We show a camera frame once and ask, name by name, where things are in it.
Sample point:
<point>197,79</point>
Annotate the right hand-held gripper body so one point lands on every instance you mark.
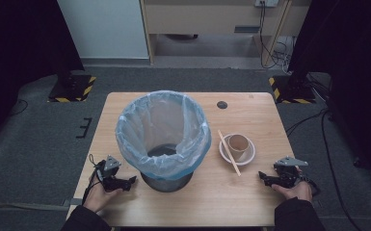
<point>286,176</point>

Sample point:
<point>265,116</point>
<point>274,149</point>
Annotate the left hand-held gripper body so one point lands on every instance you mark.
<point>109,173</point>

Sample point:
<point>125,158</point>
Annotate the white bowl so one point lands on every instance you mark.
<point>246,158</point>

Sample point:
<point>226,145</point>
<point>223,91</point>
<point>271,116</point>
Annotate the wooden chopstick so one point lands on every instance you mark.
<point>227,148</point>
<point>234,163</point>

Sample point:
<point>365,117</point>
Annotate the grey metal trash can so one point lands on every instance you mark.
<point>167,184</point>

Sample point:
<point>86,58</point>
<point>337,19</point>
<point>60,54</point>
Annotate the brown paper cup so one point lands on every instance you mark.
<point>238,143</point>

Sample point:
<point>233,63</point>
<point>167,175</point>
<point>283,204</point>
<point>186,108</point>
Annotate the bin with blue liner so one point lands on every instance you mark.
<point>164,115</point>

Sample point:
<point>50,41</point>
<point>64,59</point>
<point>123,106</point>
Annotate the person's right hand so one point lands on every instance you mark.
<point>297,192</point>

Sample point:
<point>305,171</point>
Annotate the person's left hand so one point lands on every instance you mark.
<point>96,197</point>

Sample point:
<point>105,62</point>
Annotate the black round table grommet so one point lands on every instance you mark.
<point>222,104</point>

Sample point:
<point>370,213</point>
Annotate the black striped stand base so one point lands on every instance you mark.
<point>72,88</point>
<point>294,91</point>

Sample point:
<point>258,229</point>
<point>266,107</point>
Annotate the black curtain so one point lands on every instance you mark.
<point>353,64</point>
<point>16,48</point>

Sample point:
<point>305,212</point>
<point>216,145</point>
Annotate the light wooden desk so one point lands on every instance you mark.
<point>205,19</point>

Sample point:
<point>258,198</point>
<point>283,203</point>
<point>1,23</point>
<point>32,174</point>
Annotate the grey power socket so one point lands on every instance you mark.
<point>266,2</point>

